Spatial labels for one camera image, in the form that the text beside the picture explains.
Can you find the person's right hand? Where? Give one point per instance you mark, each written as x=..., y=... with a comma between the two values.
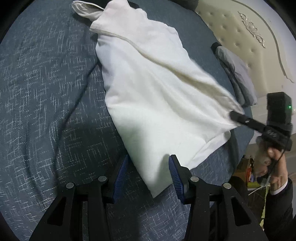
x=281, y=171

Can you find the folded grey shirt stack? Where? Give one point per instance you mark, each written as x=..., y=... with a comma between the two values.
x=216, y=45

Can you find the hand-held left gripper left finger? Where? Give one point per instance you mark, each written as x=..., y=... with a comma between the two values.
x=120, y=183

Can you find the bed with blue cover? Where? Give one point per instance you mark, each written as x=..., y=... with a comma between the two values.
x=46, y=92

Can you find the person's right forearm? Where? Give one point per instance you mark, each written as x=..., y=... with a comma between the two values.
x=279, y=208

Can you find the folded dark grey garment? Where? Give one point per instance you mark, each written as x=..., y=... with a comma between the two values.
x=227, y=64

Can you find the folded light grey garment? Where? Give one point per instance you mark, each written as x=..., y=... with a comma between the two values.
x=245, y=78

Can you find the white polo shirt black trim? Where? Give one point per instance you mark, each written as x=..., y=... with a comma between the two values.
x=150, y=92

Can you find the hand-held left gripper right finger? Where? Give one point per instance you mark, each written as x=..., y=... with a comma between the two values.
x=177, y=183

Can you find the cream tufted headboard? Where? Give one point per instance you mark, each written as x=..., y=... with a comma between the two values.
x=231, y=30

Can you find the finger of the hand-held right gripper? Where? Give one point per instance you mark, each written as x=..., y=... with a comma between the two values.
x=245, y=120

